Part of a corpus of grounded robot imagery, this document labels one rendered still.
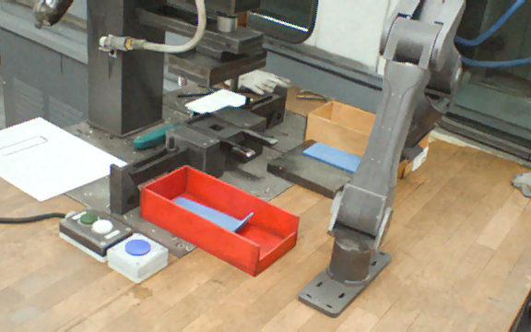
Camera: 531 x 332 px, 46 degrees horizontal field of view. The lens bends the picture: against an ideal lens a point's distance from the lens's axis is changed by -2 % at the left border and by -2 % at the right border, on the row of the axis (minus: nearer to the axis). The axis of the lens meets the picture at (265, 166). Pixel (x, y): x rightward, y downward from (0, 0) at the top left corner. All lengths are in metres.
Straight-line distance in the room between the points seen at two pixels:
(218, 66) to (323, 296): 0.45
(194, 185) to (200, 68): 0.21
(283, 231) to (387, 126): 0.27
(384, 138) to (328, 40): 0.92
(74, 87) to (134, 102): 1.34
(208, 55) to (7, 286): 0.53
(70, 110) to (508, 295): 2.09
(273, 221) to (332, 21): 0.86
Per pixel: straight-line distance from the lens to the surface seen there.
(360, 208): 0.96
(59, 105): 2.85
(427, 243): 1.18
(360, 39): 1.78
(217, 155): 1.23
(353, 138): 1.39
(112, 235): 1.04
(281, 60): 1.92
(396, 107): 0.95
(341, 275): 1.00
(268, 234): 1.10
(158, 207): 1.09
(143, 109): 1.43
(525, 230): 1.32
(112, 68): 1.37
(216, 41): 1.19
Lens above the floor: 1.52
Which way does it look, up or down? 28 degrees down
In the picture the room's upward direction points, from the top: 7 degrees clockwise
